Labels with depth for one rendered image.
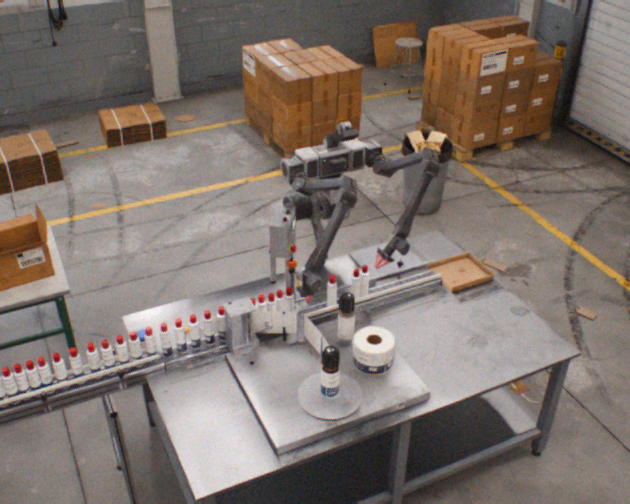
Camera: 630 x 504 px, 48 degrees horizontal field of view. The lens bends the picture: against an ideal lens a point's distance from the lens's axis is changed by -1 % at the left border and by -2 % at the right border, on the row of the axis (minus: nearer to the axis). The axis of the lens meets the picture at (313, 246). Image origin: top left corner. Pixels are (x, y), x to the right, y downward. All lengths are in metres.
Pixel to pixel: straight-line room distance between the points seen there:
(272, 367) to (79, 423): 1.57
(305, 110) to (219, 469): 4.45
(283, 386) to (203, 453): 0.51
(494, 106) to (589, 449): 3.82
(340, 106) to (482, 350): 3.89
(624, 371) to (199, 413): 2.99
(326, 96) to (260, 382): 4.08
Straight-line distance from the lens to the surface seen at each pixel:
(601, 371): 5.24
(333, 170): 4.17
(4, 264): 4.53
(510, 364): 3.85
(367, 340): 3.59
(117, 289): 5.73
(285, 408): 3.44
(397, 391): 3.53
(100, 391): 3.72
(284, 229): 3.55
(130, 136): 7.87
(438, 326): 3.99
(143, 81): 8.88
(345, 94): 7.21
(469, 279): 4.36
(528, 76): 7.55
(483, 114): 7.34
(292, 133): 7.09
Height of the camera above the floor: 3.39
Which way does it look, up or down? 34 degrees down
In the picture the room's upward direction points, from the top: straight up
